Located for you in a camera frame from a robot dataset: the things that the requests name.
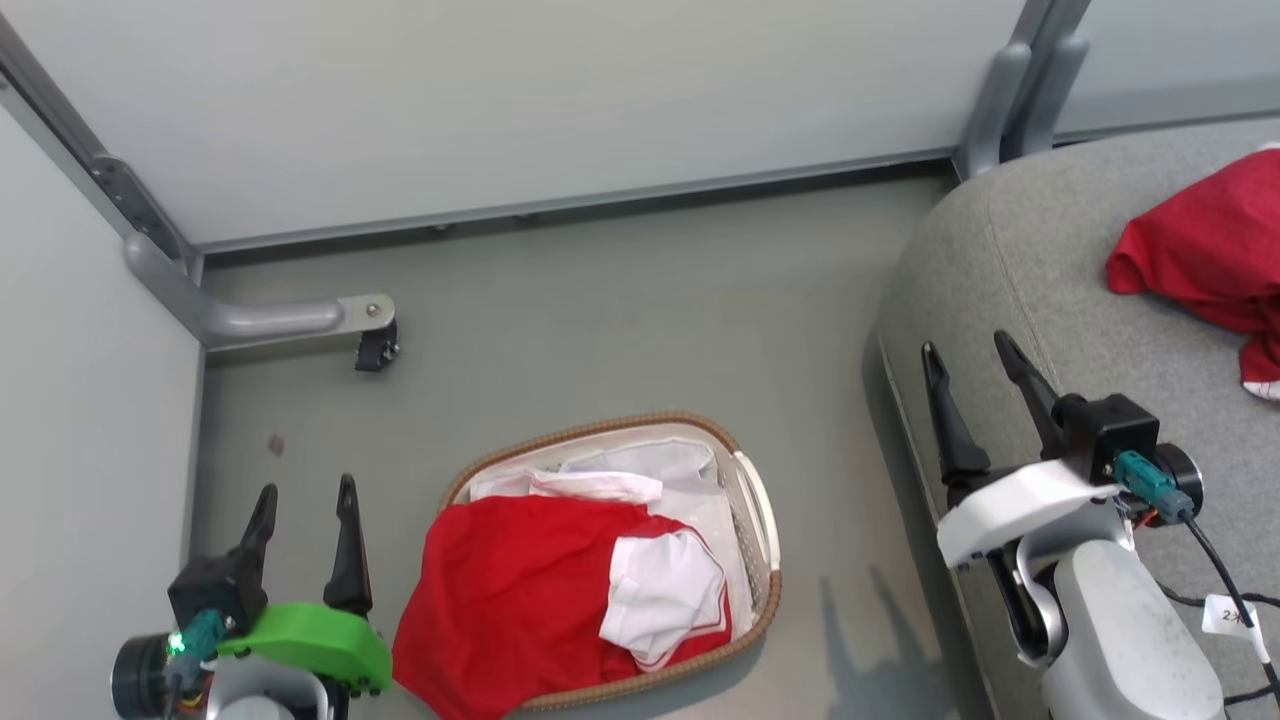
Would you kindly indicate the woven white laundry basket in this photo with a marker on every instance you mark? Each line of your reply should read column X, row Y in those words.
column 745, row 520

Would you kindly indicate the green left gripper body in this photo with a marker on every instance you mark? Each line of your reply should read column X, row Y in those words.
column 320, row 640

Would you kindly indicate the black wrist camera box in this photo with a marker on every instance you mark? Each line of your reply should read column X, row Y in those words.
column 215, row 590
column 1112, row 428

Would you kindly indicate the black caster wheel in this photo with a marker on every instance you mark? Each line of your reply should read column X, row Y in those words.
column 376, row 346

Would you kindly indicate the red garment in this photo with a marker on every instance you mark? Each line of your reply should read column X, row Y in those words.
column 1205, row 245

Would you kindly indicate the red shirt with white sleeves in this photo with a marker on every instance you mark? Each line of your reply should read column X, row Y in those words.
column 510, row 590

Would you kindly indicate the grey partition foot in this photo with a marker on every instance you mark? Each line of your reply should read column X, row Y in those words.
column 250, row 318

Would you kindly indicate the white garment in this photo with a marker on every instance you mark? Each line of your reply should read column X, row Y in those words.
column 680, row 480

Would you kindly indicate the grey partition bottom rail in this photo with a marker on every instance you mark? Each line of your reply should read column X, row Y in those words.
column 560, row 202

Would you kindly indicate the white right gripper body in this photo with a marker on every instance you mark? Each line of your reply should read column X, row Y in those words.
column 1010, row 505

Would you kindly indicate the grey partition corner post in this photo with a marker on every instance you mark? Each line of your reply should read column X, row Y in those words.
column 110, row 180

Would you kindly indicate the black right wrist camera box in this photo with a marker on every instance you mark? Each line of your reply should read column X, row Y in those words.
column 1112, row 428

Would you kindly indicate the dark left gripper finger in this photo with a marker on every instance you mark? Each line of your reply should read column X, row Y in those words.
column 260, row 525
column 348, row 560

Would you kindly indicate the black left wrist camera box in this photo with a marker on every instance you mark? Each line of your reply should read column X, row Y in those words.
column 215, row 590

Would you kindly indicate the grey fabric sofa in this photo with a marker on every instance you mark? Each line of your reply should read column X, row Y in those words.
column 1010, row 260

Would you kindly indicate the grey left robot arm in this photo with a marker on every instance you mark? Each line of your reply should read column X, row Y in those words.
column 262, row 700

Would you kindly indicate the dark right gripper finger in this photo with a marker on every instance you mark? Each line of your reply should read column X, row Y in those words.
column 950, row 425
column 1030, row 390

